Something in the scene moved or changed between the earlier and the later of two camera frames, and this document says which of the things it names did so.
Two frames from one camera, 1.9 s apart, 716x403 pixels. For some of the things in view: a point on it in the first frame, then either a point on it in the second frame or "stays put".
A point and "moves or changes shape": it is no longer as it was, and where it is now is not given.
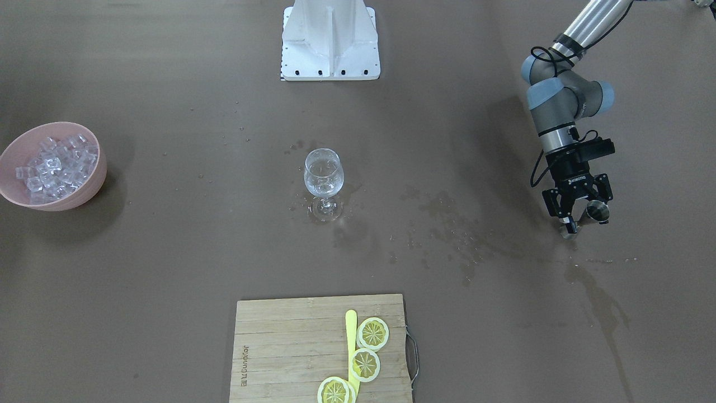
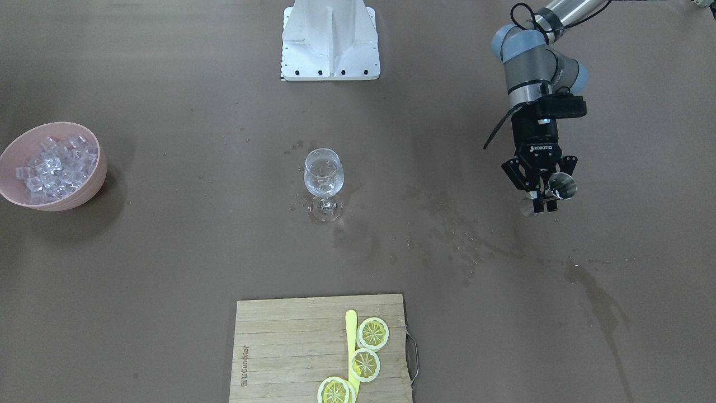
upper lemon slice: x=372 y=333 stays put
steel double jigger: x=596 y=210 moves or changes shape
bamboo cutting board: x=283 y=349 stays put
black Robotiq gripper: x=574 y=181 to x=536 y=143
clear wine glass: x=324 y=176 stays put
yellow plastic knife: x=351 y=323 stays put
